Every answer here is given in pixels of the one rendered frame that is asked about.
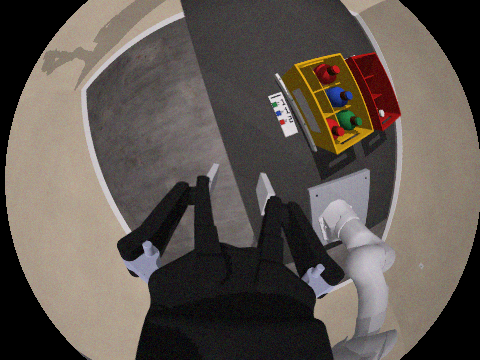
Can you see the green bottle with pale green label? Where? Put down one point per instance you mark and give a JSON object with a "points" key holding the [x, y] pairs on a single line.
{"points": [[348, 120]]}

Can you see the blue bottle with light blue label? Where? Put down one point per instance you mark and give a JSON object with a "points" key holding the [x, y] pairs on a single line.
{"points": [[338, 96]]}

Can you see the red crate with dividers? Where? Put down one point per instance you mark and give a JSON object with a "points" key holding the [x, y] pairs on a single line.
{"points": [[372, 70]]}

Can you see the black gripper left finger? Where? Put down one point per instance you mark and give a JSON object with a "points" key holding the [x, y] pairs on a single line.
{"points": [[141, 249]]}

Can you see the white paper strip with colored marks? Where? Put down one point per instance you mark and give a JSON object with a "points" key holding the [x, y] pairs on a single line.
{"points": [[283, 114]]}

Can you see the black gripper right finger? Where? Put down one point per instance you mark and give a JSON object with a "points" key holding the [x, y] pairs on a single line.
{"points": [[313, 264]]}

